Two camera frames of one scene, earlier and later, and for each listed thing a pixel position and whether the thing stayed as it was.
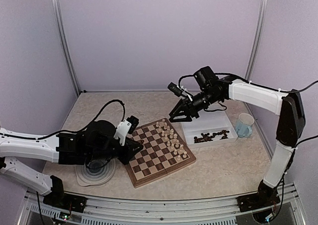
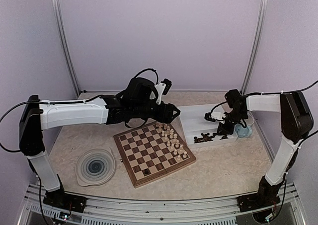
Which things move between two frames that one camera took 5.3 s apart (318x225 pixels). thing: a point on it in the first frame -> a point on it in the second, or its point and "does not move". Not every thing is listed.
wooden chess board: (164, 151) does not move
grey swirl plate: (95, 172) does not move
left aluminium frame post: (57, 20) does not move
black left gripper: (130, 145) -> (172, 107)
